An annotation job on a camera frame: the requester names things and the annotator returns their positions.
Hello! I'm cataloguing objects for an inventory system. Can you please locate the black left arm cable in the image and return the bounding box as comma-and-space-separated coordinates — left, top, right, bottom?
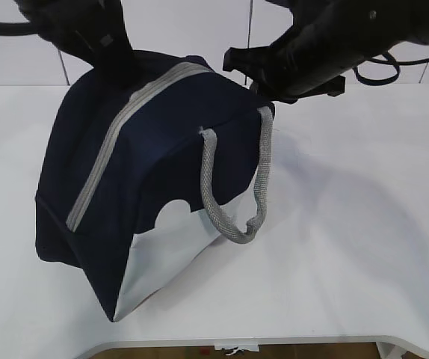
0, 20, 36, 37

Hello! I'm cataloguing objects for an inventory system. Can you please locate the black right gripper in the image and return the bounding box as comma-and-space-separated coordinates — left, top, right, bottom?
223, 25, 345, 104

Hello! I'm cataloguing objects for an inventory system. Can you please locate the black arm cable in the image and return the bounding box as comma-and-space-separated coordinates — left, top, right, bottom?
0, 20, 36, 37
354, 50, 429, 86

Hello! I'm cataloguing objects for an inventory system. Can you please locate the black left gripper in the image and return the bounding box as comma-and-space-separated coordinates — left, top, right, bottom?
38, 0, 137, 90

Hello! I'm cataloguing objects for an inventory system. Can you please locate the navy blue lunch bag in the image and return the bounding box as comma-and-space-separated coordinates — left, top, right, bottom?
35, 51, 275, 322

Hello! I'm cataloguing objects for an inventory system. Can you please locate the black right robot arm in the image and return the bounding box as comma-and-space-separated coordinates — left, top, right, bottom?
223, 0, 429, 104

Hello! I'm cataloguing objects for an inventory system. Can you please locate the white paper scrap under table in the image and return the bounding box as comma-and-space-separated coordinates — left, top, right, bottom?
214, 342, 260, 356

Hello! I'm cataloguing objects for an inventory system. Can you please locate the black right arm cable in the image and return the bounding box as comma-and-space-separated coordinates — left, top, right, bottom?
354, 50, 429, 86

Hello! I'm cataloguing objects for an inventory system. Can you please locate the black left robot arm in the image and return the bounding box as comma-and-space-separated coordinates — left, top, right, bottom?
17, 0, 139, 88

